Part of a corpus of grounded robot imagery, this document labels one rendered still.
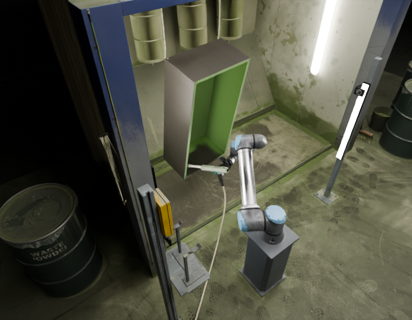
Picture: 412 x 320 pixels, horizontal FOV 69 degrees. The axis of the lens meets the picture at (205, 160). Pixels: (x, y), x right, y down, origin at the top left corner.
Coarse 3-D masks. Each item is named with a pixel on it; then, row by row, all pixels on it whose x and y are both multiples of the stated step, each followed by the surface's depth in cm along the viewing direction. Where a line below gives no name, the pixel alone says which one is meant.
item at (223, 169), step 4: (188, 164) 301; (204, 168) 286; (208, 168) 282; (212, 168) 280; (216, 168) 276; (220, 168) 274; (224, 168) 272; (228, 168) 272; (216, 172) 279; (220, 172) 276; (224, 172) 272; (228, 172) 272; (220, 176) 281; (220, 180) 283
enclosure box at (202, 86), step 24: (192, 48) 241; (216, 48) 246; (168, 72) 233; (192, 72) 221; (216, 72) 225; (240, 72) 259; (168, 96) 250; (192, 96) 223; (216, 96) 299; (240, 96) 273; (168, 120) 270; (192, 120) 311; (216, 120) 318; (168, 144) 294; (192, 144) 338; (216, 144) 340; (192, 168) 316
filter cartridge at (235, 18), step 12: (216, 0) 357; (228, 0) 347; (240, 0) 349; (216, 12) 366; (228, 12) 357; (240, 12) 358; (216, 24) 375; (228, 24) 364; (240, 24) 369; (216, 36) 383; (228, 36) 376; (240, 36) 379
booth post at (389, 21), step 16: (384, 0) 288; (400, 0) 278; (384, 16) 294; (400, 16) 289; (384, 32) 300; (368, 48) 318; (384, 48) 306; (368, 64) 325; (384, 64) 325; (352, 96) 355; (368, 96) 345; (336, 144) 403; (352, 144) 399
